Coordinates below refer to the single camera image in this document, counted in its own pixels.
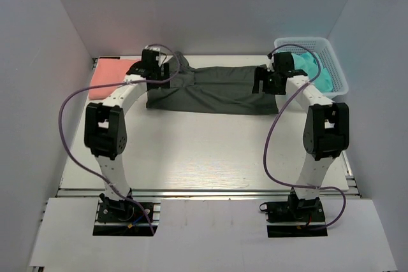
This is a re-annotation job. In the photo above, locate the dark grey t-shirt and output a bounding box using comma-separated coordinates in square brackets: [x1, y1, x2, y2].
[146, 52, 279, 115]

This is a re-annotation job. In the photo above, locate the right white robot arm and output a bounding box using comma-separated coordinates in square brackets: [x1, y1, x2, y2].
[252, 52, 349, 220]

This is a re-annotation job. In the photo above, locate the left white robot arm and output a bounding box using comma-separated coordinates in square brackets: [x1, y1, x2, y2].
[84, 45, 172, 220]

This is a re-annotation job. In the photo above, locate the folded pink t-shirt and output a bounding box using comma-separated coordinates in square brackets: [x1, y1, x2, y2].
[88, 58, 138, 101]

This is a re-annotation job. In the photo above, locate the white plastic basket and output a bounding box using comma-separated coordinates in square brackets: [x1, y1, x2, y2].
[274, 36, 349, 99]

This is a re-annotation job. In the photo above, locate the aluminium rail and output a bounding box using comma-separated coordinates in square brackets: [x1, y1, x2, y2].
[57, 188, 354, 199]

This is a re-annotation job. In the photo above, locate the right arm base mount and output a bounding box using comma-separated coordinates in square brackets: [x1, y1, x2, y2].
[259, 193, 328, 238]

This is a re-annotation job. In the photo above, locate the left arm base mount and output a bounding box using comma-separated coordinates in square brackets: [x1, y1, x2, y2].
[92, 193, 160, 237]

